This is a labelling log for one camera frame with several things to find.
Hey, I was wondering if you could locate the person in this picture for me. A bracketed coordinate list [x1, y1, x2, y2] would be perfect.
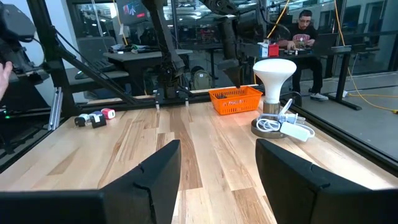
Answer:
[277, 9, 330, 102]

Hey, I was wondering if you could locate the black keyboard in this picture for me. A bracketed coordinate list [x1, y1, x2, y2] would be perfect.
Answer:
[74, 60, 116, 80]

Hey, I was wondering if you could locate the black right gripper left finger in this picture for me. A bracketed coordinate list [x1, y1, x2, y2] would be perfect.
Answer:
[0, 139, 182, 224]

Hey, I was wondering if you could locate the black laptop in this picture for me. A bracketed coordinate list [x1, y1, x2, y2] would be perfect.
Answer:
[312, 33, 339, 54]

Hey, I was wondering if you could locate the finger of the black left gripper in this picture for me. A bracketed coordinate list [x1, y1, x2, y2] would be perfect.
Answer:
[223, 67, 243, 90]

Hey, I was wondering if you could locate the blue white carton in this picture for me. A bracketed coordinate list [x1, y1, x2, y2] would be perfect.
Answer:
[257, 40, 270, 58]

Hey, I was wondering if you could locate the person's hand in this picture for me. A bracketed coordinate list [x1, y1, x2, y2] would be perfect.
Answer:
[0, 61, 13, 100]

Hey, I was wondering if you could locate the white bulb lamp brass base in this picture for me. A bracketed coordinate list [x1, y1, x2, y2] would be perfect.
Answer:
[251, 58, 298, 139]

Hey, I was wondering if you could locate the small red blue object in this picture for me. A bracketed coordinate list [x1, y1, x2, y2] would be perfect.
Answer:
[101, 108, 116, 120]

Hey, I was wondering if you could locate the wall screen with red picture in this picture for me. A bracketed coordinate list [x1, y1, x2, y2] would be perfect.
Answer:
[116, 0, 149, 26]

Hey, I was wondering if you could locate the yellow extension cable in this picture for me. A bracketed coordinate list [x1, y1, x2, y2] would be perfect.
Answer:
[267, 0, 398, 113]

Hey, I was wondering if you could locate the silver metal bracket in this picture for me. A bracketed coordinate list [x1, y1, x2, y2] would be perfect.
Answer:
[48, 86, 63, 131]

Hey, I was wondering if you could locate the black office desk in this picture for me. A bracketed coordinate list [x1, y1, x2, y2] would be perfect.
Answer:
[279, 45, 380, 111]

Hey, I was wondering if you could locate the orange plastic basket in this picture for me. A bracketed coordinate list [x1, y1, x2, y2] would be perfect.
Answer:
[208, 85, 264, 116]

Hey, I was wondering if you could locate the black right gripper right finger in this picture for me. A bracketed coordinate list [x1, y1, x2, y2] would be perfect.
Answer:
[255, 139, 398, 224]

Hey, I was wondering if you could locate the grey backpack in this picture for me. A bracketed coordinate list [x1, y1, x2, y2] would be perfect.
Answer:
[191, 66, 213, 91]

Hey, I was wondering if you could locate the white lamp cable with adapter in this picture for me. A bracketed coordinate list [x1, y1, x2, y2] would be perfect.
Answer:
[256, 98, 316, 142]

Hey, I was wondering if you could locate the grey office desk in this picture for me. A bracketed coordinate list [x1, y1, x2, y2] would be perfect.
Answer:
[102, 49, 193, 94]

